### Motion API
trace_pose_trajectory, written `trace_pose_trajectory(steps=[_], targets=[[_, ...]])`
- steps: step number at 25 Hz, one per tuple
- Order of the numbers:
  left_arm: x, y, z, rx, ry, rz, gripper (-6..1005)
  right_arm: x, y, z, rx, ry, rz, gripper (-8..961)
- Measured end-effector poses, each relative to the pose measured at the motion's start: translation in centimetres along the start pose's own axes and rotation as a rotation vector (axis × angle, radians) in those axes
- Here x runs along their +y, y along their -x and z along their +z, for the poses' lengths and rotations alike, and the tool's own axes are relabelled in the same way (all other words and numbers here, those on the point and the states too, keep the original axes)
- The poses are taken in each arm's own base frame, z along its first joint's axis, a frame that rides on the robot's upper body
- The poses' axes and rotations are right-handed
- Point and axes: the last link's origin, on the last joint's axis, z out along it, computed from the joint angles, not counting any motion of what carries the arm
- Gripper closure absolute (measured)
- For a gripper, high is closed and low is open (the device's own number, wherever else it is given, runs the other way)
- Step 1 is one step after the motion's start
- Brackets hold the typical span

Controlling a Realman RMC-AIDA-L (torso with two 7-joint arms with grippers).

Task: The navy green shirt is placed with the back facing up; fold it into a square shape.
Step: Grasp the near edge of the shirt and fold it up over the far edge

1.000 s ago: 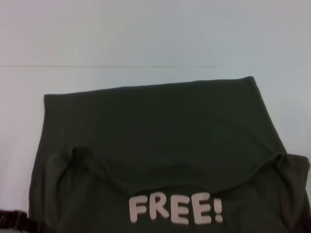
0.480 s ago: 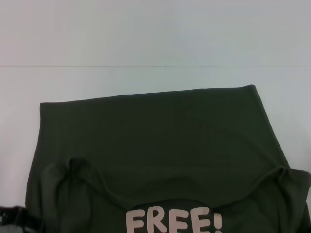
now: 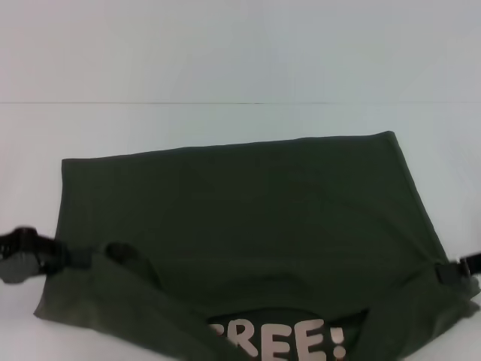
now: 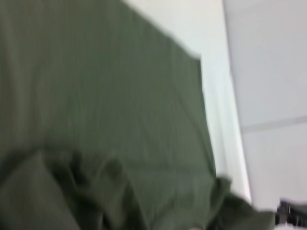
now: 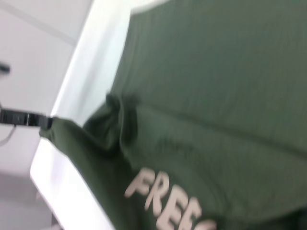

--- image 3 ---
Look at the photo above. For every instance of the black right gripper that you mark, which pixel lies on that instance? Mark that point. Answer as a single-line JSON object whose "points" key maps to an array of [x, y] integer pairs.
{"points": [[469, 264]]}

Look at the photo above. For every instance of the dark green shirt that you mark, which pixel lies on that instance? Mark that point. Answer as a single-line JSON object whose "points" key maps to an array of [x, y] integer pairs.
{"points": [[240, 210]]}

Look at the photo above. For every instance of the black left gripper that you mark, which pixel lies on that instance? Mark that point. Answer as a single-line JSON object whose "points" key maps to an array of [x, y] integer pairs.
{"points": [[26, 255]]}

